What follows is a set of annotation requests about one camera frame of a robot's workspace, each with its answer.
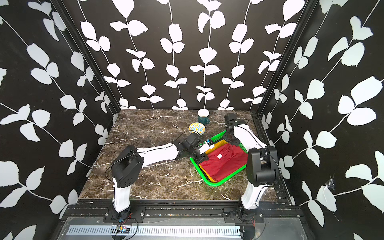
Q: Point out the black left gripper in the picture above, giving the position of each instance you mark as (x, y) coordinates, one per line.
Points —
(204, 156)

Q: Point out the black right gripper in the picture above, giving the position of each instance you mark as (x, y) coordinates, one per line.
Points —
(235, 143)

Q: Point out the yellow t-shirt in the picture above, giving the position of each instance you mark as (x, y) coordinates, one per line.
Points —
(217, 146)

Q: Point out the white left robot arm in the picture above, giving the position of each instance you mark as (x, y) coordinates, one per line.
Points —
(126, 168)

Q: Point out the small electronics board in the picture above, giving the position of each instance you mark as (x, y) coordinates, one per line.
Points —
(122, 230)

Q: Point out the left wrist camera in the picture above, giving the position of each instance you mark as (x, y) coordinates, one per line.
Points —
(207, 146)

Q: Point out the white perforated cable tray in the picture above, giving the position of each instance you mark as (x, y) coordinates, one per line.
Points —
(164, 231)

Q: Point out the patterned ceramic bowl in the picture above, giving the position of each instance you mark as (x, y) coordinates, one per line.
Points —
(197, 128)

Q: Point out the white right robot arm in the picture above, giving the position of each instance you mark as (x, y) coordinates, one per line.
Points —
(261, 172)

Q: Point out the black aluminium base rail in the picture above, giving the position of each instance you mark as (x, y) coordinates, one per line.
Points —
(142, 210)

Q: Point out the red t-shirt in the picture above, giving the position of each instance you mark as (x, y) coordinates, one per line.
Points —
(223, 161)

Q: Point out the green plastic laundry basket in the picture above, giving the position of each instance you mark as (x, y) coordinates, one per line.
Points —
(216, 139)

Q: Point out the green mug white inside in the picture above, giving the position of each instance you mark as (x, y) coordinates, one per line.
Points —
(203, 116)

